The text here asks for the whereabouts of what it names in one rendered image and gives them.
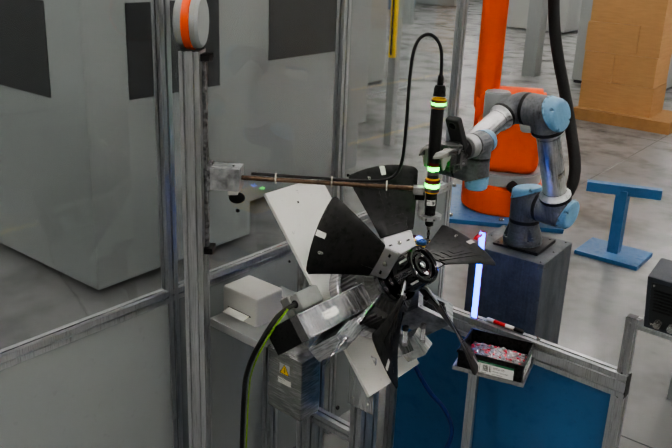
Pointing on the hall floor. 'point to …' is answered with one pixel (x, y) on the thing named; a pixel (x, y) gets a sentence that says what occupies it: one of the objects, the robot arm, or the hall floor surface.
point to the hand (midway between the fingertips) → (428, 153)
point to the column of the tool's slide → (192, 158)
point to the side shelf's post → (268, 409)
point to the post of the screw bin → (469, 411)
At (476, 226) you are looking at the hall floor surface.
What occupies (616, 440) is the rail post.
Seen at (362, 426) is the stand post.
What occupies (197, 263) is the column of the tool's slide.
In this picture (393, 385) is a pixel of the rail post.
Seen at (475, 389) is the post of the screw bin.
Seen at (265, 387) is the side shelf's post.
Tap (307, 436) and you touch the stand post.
